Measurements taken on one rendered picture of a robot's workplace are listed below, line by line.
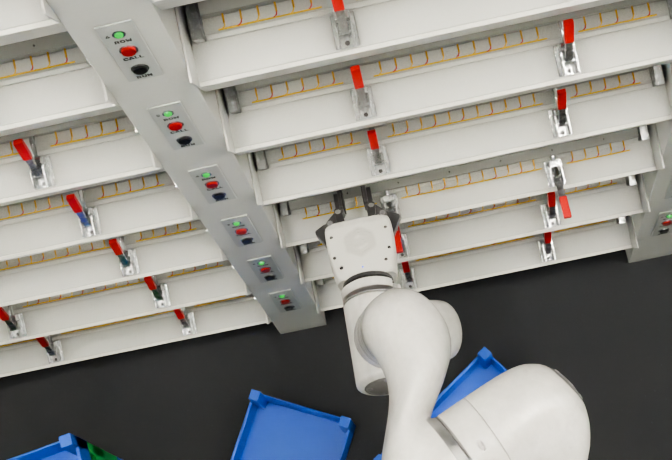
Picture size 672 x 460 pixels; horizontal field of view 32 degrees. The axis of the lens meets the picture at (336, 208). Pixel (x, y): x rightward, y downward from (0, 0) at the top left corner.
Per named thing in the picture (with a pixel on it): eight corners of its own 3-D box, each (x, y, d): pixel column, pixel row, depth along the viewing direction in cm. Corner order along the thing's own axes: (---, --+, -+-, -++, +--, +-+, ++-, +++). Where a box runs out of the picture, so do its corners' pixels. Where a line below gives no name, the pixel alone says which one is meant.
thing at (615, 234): (629, 246, 227) (643, 248, 213) (321, 310, 231) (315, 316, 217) (607, 143, 227) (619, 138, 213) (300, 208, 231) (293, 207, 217)
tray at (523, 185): (652, 170, 191) (665, 168, 181) (287, 246, 195) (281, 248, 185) (626, 49, 191) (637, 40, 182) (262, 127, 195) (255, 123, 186)
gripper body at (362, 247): (400, 273, 171) (388, 207, 176) (331, 287, 171) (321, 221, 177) (406, 295, 177) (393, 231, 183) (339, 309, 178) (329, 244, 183)
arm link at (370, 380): (406, 286, 170) (343, 295, 169) (423, 370, 163) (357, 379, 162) (405, 312, 177) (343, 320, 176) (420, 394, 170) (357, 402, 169)
